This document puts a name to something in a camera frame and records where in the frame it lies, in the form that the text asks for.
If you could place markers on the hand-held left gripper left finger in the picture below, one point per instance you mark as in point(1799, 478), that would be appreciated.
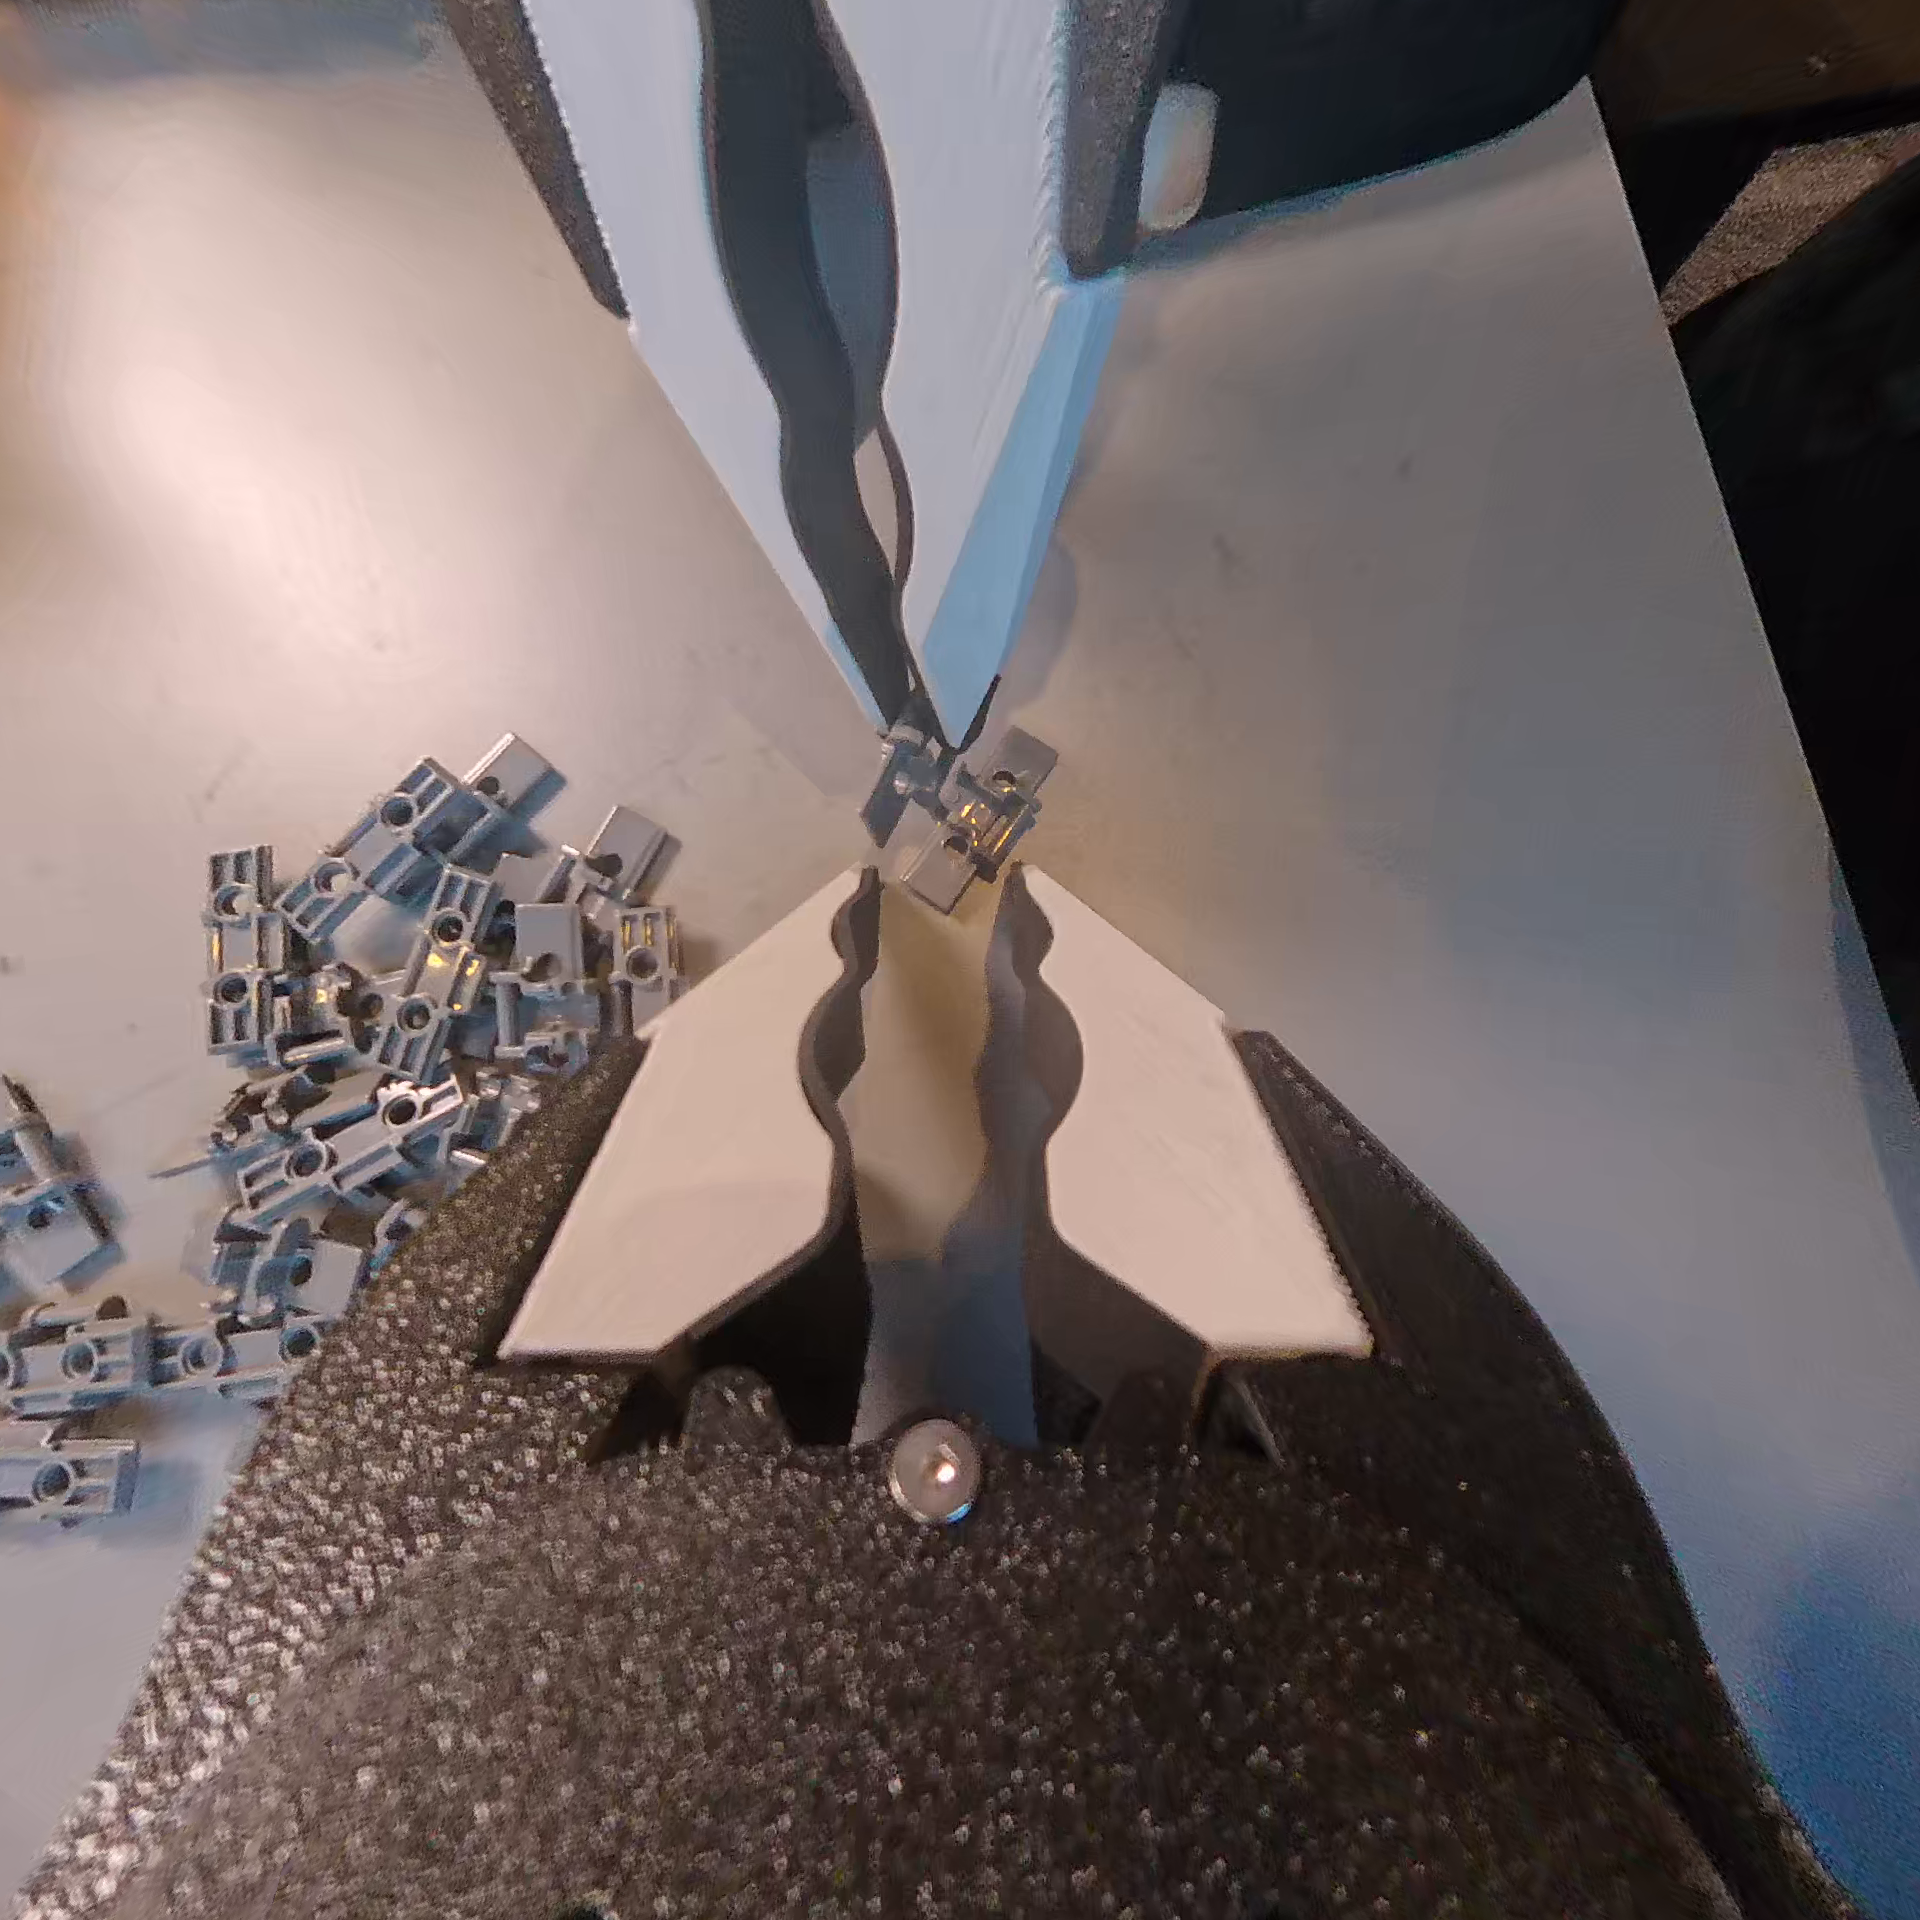
point(690, 1185)

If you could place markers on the pile of grey track links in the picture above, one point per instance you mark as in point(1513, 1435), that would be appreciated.
point(374, 974)

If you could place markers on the grey desk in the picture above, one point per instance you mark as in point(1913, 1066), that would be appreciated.
point(1350, 675)

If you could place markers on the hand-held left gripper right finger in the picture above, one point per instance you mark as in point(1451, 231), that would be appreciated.
point(1184, 1185)

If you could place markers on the person's right forearm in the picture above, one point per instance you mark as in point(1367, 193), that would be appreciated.
point(1380, 90)

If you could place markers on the grey plastic track link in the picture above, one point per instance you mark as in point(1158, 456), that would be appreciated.
point(990, 819)
point(901, 789)

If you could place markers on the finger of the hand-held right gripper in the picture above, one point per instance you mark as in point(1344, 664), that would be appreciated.
point(644, 181)
point(974, 225)

